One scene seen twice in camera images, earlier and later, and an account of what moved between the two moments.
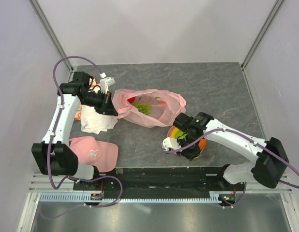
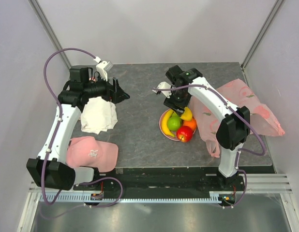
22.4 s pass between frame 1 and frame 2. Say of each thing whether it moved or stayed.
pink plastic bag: moved
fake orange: moved
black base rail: stayed
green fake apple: moved
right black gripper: moved
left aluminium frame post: stayed
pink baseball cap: stayed
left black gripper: moved
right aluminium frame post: stayed
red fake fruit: moved
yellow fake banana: moved
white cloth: stayed
